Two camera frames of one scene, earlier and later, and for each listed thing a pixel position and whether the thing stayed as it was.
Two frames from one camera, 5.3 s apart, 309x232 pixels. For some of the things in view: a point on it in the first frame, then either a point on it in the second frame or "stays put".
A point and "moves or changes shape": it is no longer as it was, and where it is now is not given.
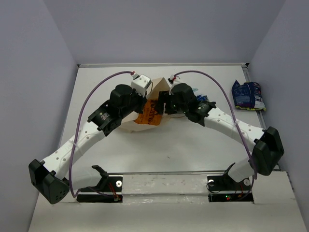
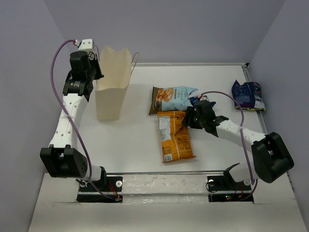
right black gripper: [164, 96] → [189, 113]
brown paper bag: [133, 125] → [111, 86]
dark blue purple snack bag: [247, 96] stays put
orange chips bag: [149, 115] → [176, 144]
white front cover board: [176, 203] stays put
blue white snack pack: [200, 97] moves or changes shape
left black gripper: [142, 100] → [95, 63]
